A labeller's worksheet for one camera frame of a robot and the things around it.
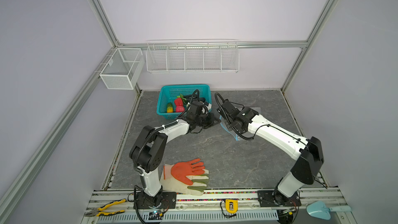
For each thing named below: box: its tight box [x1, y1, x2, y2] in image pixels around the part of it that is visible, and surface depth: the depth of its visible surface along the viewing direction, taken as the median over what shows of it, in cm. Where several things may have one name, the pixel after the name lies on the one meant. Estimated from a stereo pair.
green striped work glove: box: [159, 164, 210, 196], surface depth 80 cm
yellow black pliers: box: [84, 198, 126, 217], surface depth 72 cm
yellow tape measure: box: [225, 199, 239, 214], surface depth 72 cm
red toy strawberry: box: [174, 97, 183, 106], surface depth 111 cm
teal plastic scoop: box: [306, 200, 352, 220], surface depth 71 cm
